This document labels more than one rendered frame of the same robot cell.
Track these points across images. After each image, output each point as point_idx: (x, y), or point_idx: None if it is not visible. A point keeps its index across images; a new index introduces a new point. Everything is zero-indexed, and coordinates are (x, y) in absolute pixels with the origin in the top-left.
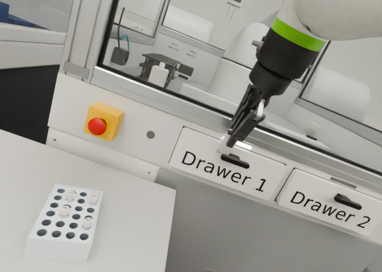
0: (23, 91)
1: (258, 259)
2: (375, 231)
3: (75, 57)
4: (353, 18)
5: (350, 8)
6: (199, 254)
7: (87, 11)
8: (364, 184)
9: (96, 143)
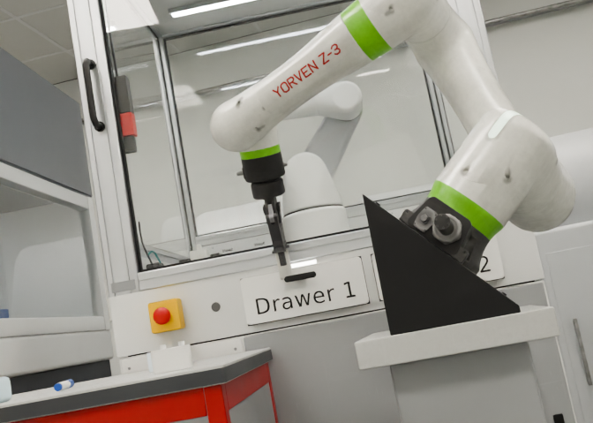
0: None
1: None
2: (515, 269)
3: (118, 275)
4: (236, 139)
5: (231, 138)
6: (349, 422)
7: (114, 232)
8: None
9: None
